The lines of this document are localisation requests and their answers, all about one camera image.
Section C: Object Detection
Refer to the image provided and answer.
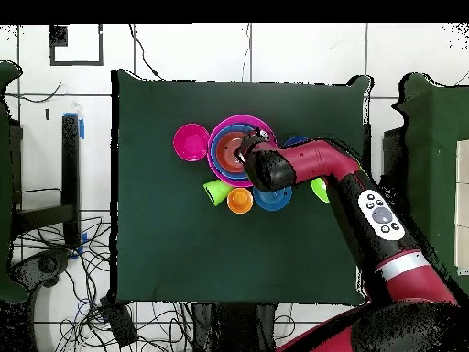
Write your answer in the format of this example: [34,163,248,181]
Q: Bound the orange bowl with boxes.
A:
[214,131,254,174]

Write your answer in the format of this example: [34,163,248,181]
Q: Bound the large pink bowl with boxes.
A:
[206,115,278,189]

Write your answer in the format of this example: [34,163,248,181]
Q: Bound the large light blue bowl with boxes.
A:
[210,124,257,181]

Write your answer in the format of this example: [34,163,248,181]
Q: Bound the purple bowl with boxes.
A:
[208,122,257,184]

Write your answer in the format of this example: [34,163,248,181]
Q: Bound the small dark blue bowl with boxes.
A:
[281,136,311,148]

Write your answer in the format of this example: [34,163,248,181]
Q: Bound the green cup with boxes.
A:
[202,178,235,207]

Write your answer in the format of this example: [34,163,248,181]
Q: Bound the orange cup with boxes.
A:
[226,187,255,215]

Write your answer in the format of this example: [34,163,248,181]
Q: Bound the small crimson bowl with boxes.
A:
[172,123,212,163]

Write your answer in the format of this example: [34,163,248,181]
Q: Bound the translucent blue ribbed bowl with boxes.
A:
[252,184,293,212]

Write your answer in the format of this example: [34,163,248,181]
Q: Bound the large green bowl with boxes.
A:
[310,177,331,204]

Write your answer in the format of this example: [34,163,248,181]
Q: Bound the dark green table cloth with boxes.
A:
[111,69,371,307]

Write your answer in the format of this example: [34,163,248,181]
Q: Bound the green cloth covered table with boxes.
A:
[0,60,29,304]
[391,71,469,294]

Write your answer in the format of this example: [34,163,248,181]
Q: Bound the black stand with blue tape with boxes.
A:
[10,112,86,259]

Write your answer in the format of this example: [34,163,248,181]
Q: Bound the white boxes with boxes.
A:
[453,138,469,276]

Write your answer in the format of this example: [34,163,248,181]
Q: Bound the black power adapter box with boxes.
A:
[99,295,139,348]

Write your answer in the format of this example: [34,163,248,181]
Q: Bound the black floor cable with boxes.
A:
[127,23,164,80]

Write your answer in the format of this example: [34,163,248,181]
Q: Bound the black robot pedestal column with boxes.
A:
[190,302,279,352]

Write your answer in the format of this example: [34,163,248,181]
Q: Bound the black square floor frame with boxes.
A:
[49,23,104,68]

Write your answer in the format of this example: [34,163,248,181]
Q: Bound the tangle of black cables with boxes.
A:
[14,215,191,352]

